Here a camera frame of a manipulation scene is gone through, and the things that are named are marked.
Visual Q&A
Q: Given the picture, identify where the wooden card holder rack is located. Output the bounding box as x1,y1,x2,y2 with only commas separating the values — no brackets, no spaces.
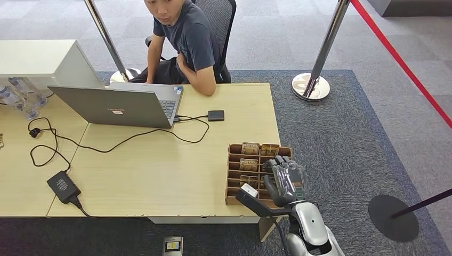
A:
225,142,293,209

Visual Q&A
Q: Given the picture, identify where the clear plastic water bottle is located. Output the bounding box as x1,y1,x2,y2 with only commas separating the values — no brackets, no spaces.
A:
0,85,39,121
7,77,47,107

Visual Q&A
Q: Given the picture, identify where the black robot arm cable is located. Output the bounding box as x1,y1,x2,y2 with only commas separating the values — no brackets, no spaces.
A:
272,218,289,256

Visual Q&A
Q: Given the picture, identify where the red barrier belt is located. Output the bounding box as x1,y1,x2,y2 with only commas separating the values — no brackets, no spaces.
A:
350,0,452,129

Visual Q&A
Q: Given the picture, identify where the grey laptop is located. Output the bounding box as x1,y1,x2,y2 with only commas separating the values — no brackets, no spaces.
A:
47,82,184,129

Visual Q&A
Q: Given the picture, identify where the chrome stanchion post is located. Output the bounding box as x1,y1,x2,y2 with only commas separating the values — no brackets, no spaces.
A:
84,0,143,84
292,0,351,102

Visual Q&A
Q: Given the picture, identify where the black stanchion with round base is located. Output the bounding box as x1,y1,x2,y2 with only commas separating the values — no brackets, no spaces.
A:
368,188,452,243

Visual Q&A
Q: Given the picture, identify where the dark grey furniture base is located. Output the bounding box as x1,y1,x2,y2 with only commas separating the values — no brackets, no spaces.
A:
367,0,452,17

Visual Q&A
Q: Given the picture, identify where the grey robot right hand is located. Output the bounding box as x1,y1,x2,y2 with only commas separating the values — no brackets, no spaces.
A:
263,155,309,209

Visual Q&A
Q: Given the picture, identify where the grey device with yellow label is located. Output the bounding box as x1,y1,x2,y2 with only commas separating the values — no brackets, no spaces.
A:
162,236,184,256

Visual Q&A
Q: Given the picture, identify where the long black laptop power cable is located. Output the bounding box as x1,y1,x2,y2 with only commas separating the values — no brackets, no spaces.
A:
27,115,211,174

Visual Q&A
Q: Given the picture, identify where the person's left hand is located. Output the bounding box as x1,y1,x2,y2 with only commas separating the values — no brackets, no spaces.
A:
175,53,188,74

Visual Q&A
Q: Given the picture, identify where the person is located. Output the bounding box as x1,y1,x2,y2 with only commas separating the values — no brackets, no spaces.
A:
128,0,221,97

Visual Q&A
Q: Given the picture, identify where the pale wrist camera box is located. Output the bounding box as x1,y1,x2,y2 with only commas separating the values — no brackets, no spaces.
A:
235,183,292,218

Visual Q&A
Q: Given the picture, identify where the white cabinet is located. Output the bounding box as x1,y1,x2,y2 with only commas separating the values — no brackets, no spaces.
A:
0,39,104,90

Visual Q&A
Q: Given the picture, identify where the black adapter mains cable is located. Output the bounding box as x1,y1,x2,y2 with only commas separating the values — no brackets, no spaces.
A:
70,196,92,218

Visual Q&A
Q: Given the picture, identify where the short black device cable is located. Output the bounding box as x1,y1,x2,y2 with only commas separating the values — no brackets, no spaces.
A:
173,115,209,123

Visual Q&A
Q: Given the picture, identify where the black power adapter brick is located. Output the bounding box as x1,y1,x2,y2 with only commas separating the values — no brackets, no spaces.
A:
46,170,82,205

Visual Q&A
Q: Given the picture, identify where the light wood desk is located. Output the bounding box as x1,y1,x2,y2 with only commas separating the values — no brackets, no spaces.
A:
0,92,89,218
46,83,291,243

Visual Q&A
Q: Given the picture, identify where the black mesh office chair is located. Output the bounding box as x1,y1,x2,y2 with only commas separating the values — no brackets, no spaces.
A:
144,0,237,84

